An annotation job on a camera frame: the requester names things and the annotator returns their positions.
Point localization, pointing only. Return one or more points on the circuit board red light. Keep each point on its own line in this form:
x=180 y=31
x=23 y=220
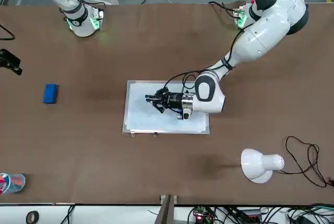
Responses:
x=199 y=217

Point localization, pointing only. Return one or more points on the red marker pen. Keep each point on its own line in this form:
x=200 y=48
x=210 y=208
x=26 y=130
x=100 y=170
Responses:
x=17 y=181

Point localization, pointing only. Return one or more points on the blue whiteboard eraser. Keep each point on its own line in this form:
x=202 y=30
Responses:
x=50 y=94

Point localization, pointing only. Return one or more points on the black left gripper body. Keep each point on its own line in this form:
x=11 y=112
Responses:
x=175 y=101

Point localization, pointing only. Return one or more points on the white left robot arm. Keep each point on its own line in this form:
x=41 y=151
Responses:
x=261 y=38

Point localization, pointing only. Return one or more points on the white whiteboard silver frame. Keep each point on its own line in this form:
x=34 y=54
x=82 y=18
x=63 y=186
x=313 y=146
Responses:
x=146 y=119

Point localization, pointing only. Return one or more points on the white desk lamp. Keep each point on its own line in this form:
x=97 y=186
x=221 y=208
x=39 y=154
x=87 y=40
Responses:
x=250 y=164

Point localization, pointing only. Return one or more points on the black power supply box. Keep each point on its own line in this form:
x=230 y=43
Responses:
x=250 y=213

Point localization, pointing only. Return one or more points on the black tape roll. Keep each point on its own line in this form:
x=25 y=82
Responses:
x=28 y=217

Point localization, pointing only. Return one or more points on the black power adapter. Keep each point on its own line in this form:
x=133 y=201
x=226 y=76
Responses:
x=304 y=220

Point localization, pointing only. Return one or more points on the white desk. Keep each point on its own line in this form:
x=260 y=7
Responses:
x=15 y=213
x=117 y=214

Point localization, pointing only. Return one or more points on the clear plastic pen cup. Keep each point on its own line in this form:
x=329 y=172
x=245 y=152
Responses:
x=18 y=188

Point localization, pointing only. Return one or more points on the aluminium frame post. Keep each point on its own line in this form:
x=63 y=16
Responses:
x=165 y=211

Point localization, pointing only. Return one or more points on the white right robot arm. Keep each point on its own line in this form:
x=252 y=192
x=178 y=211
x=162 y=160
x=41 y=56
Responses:
x=78 y=23

